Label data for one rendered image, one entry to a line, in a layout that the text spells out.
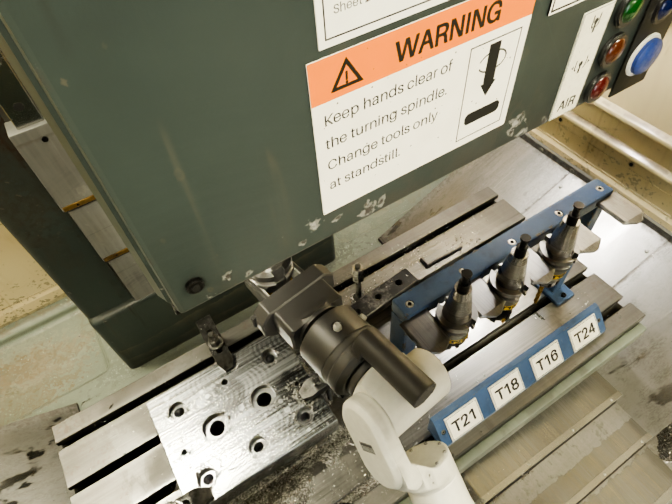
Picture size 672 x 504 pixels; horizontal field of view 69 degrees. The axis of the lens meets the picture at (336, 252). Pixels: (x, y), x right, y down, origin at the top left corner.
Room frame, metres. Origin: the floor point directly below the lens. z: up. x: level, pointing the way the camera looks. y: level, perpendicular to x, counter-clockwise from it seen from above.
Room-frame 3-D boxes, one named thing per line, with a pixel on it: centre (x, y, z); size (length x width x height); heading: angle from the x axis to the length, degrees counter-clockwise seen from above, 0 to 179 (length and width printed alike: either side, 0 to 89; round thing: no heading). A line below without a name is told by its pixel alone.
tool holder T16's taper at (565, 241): (0.48, -0.37, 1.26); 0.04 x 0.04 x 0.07
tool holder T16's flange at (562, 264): (0.48, -0.37, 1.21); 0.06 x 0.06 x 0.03
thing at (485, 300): (0.40, -0.22, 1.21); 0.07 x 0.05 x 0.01; 28
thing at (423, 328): (0.35, -0.13, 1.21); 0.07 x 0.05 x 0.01; 28
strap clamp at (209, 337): (0.49, 0.26, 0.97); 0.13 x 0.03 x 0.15; 28
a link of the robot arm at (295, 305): (0.32, 0.03, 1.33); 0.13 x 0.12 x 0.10; 127
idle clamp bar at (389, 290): (0.57, -0.06, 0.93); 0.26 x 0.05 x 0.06; 123
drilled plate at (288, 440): (0.35, 0.21, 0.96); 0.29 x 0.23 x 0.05; 118
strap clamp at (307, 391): (0.39, 0.03, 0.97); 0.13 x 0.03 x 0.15; 118
